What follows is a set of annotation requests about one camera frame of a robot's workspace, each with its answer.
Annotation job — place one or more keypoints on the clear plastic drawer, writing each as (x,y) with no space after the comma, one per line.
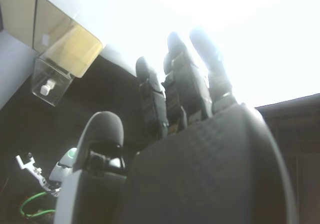
(48,86)

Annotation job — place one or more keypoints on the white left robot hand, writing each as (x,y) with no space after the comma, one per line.
(200,171)

